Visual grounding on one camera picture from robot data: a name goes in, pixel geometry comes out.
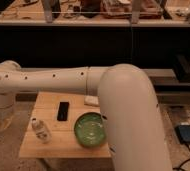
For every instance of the dark equipment box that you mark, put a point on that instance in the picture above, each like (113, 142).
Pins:
(181, 68)

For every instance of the green bowl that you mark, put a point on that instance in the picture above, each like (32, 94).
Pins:
(89, 130)

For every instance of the wooden table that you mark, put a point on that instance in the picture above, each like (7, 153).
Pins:
(63, 144)

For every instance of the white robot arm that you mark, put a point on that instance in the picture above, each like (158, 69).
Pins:
(127, 100)

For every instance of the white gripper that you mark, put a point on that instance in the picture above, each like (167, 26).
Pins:
(6, 116)

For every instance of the black foot pedal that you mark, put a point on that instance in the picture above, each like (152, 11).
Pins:
(183, 133)

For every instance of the long background workbench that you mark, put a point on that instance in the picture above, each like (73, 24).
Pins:
(61, 34)

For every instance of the white plastic bottle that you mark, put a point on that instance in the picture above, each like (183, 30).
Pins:
(41, 130)

